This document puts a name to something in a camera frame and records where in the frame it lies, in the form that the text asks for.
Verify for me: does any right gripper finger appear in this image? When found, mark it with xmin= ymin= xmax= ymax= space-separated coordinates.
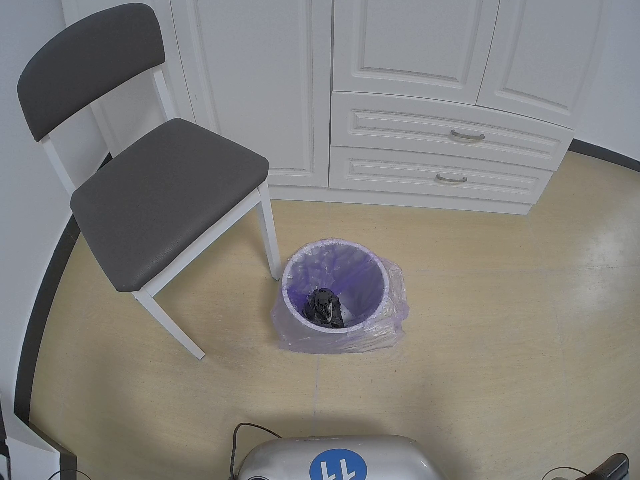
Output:
xmin=590 ymin=452 xmax=630 ymax=480

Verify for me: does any purple plastic bag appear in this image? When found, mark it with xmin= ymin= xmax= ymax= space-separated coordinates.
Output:
xmin=270 ymin=237 xmax=412 ymax=355

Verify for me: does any black plastic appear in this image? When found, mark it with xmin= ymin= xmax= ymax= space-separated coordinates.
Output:
xmin=302 ymin=288 xmax=345 ymax=328

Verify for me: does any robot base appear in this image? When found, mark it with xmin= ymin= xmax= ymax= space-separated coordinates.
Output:
xmin=240 ymin=434 xmax=443 ymax=480

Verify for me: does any white trash bin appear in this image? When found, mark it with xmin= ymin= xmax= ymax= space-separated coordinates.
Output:
xmin=280 ymin=239 xmax=390 ymax=339

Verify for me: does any white wardrobe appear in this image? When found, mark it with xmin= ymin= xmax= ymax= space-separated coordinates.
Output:
xmin=58 ymin=0 xmax=615 ymax=215

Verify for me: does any grey seat white chair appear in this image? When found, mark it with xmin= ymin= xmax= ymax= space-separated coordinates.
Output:
xmin=16 ymin=2 xmax=281 ymax=360

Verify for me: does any black cable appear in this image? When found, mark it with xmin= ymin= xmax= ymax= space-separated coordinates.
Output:
xmin=229 ymin=421 xmax=284 ymax=479

